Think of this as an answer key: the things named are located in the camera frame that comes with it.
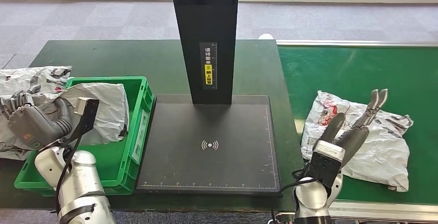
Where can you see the dark green table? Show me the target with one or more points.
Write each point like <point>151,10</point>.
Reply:
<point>102,58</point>

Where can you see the green plastic crate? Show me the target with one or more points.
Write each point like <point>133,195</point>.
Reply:
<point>113,161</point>

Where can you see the grey parcel bag black print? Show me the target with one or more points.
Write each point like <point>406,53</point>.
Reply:
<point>20,79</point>

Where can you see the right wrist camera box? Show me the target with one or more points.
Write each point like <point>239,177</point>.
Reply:
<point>325,164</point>

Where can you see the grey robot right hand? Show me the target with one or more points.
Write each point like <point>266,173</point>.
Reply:
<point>352,138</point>

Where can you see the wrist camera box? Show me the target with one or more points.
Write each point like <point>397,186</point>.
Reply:
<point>87,113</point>
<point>325,164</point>

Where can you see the green conveyor belt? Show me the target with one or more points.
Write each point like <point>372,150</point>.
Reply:
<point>342,68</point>

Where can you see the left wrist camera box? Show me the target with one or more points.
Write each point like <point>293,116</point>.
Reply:
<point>87,113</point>

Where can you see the small grey parcel dark-red print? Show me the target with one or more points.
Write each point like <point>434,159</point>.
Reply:
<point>106,113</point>

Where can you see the white round roller end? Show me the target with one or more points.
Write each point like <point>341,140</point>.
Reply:
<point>266,37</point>

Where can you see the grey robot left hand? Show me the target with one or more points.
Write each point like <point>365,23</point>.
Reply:
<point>32,126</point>

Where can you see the silver conveyor frame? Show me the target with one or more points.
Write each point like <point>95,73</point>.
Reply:
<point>376,211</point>

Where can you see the black inbound scanner machine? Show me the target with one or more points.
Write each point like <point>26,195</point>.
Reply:
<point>205,20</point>

